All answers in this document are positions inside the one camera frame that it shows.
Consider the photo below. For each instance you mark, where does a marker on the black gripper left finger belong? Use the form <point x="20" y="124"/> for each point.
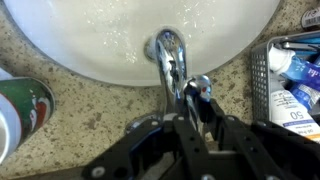
<point x="186" y="146"/>

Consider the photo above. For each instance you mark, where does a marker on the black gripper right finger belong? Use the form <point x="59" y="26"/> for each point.
<point x="266" y="153"/>

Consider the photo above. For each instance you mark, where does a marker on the white sunscreen tube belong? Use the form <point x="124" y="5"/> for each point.
<point x="290" y="113"/>

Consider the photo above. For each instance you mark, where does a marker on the grey mesh toiletry basket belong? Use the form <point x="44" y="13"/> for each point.
<point x="260" y="83"/>

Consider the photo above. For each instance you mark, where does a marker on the chrome faucet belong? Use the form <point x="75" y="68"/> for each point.
<point x="170" y="63"/>

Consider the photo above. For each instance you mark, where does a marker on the blue toothpaste tube white cap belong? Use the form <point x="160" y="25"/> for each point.
<point x="286" y="61"/>

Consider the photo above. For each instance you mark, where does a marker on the white sink basin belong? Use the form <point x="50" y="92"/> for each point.
<point x="100" y="36"/>

